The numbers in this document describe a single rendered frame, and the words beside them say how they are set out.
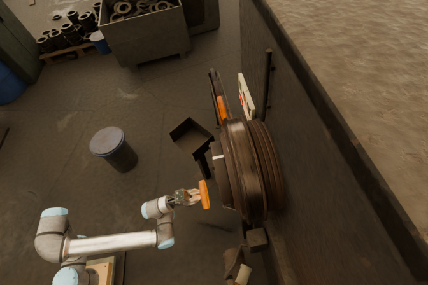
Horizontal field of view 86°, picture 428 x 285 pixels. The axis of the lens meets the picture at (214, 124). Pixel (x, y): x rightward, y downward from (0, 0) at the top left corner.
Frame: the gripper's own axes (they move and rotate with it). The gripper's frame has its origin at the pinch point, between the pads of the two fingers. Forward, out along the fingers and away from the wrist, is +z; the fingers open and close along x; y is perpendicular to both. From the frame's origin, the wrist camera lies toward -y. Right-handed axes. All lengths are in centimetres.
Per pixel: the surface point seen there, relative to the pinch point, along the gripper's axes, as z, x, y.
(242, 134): 36, 0, 41
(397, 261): 55, -47, 72
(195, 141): -10, 51, -23
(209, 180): -24, 43, -80
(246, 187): 31, -18, 36
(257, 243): 20.2, -28.9, -10.2
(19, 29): -230, 306, 35
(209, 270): -35, -28, -78
